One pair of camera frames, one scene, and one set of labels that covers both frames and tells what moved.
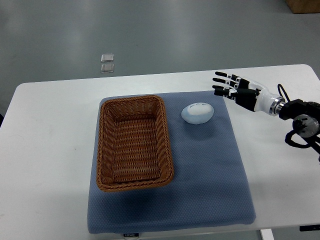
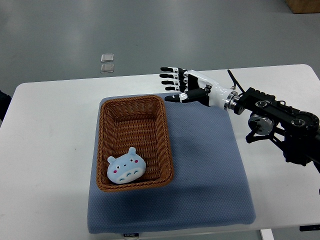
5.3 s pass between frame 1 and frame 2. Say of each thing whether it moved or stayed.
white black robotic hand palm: moved
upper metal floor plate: stayed
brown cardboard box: stayed
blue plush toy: moved
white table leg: stayed
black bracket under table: stayed
